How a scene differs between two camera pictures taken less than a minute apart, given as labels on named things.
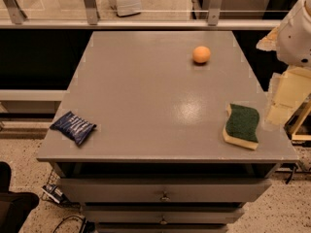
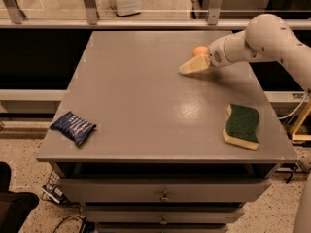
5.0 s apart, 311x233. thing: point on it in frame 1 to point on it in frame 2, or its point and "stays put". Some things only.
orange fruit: (201, 53) stays put
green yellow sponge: (240, 128) stays put
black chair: (15, 207) stays put
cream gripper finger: (293, 89) to (218, 58)
